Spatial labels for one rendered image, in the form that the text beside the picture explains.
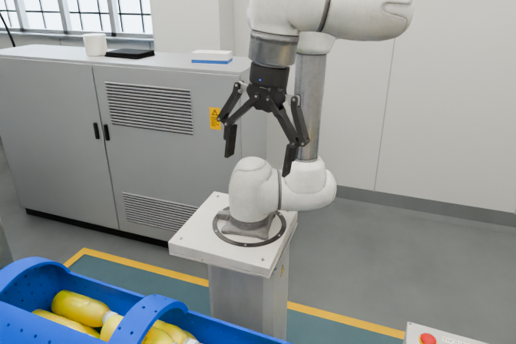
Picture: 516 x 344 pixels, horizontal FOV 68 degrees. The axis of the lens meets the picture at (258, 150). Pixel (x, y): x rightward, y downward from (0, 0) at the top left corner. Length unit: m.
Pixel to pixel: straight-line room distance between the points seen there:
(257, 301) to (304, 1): 1.17
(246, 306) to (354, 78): 2.33
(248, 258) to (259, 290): 0.19
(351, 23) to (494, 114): 2.91
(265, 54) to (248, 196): 0.76
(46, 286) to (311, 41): 1.08
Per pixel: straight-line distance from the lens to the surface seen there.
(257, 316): 1.63
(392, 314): 2.78
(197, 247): 1.43
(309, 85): 1.29
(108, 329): 1.04
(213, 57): 2.53
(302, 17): 0.69
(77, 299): 1.28
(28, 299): 1.33
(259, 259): 1.38
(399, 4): 0.74
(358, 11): 0.71
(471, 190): 3.78
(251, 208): 1.40
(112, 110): 2.86
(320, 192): 1.41
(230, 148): 0.83
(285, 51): 0.71
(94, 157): 3.15
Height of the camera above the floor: 1.91
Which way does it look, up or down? 23 degrees down
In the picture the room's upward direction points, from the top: straight up
